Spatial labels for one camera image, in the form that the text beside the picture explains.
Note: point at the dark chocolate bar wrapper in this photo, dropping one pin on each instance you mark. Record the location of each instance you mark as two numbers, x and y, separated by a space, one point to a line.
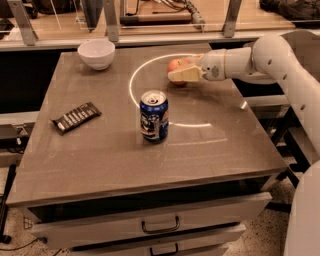
76 117

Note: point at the black lower drawer handle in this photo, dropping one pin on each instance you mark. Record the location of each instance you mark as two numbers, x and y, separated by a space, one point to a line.
164 250

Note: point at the red orange apple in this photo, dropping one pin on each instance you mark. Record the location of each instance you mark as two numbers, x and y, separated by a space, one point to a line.
175 64

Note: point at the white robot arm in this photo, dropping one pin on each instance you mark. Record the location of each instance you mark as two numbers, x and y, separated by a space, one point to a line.
272 58

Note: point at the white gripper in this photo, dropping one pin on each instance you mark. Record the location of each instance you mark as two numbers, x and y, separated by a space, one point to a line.
212 66

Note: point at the white ceramic bowl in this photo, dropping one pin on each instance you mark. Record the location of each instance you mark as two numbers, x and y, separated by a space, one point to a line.
97 53

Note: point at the black drawer handle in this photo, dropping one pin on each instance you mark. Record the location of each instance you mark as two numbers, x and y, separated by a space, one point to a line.
164 250
160 225

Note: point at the white drawer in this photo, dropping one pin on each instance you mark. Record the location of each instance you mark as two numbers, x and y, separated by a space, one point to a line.
205 242
127 225

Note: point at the metal railing frame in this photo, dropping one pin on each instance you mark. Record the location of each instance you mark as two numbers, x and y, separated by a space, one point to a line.
144 22

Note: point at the black upper drawer handle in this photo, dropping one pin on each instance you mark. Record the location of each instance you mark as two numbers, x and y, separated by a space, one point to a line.
160 225

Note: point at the blue soda can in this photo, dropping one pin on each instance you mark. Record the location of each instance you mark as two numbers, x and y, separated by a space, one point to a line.
154 116

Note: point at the black stand left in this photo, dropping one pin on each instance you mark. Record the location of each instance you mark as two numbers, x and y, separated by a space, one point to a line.
6 239

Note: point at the upper white drawer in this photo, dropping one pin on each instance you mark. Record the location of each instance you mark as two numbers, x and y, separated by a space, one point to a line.
127 225

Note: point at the lower white drawer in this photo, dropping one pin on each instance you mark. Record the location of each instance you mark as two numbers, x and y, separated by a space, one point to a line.
205 242

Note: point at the grey drawer cabinet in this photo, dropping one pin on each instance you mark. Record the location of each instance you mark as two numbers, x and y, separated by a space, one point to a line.
215 147

